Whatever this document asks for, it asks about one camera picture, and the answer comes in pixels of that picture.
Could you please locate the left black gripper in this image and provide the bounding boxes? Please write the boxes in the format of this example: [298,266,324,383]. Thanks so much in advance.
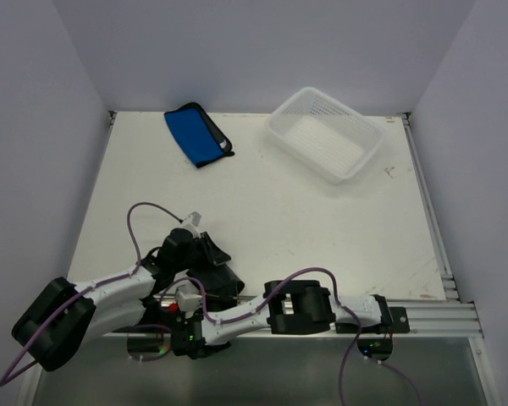
[173,231,230,273]

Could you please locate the blue and black towel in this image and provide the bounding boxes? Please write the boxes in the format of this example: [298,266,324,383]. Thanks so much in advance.
[163,102,235,168]

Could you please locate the purple and black towel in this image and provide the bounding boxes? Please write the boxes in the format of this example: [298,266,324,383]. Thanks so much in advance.
[186,264,245,305]

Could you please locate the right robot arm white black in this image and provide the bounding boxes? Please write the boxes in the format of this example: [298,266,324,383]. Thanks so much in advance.
[171,280,393,359]

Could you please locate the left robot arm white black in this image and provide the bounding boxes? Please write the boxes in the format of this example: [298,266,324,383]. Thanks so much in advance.
[12,228,245,371]

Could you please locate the white plastic mesh basket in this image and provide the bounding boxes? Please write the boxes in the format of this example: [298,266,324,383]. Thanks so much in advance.
[266,87,387,184]

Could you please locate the right wrist camera red cap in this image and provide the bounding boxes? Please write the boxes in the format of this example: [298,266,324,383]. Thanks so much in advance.
[174,283,202,317]

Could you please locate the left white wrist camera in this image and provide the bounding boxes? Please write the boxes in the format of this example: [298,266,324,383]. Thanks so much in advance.
[181,211,202,233]

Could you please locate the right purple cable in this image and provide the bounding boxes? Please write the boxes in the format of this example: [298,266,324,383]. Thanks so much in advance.
[158,266,422,406]

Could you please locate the purple cable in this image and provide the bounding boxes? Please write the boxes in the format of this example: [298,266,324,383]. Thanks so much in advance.
[0,202,187,388]
[158,266,422,406]

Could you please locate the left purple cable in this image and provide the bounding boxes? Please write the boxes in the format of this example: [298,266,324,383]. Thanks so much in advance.
[0,202,187,388]

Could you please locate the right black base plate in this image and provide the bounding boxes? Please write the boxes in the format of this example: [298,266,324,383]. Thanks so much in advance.
[335,306,411,335]

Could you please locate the aluminium mounting rail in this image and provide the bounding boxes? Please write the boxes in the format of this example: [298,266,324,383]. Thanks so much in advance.
[91,298,480,337]

